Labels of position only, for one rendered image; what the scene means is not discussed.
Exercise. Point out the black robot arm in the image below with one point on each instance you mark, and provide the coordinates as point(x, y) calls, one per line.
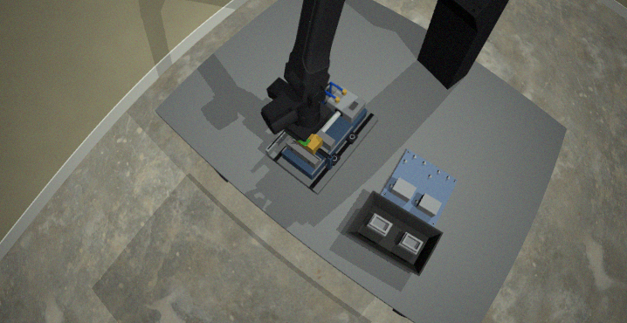
point(306, 70)

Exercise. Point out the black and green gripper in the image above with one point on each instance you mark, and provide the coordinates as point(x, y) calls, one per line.
point(309, 125)

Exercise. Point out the yellow rectangular block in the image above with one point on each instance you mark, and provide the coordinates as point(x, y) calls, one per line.
point(315, 143)

